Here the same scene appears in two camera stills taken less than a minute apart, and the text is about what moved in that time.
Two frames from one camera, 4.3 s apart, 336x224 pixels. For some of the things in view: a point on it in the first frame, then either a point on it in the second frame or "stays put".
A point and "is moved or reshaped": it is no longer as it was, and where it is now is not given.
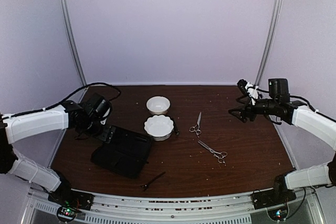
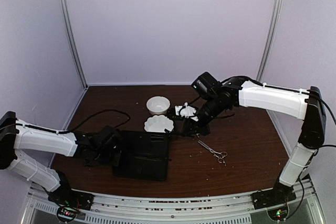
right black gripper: [244, 113] → [189, 128]
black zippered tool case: [123, 151] is moved or reshaped
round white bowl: [158, 105] stays put
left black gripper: [86, 132] → [115, 162]
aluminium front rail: [310, 208] stays put
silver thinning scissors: [220, 156] stays put
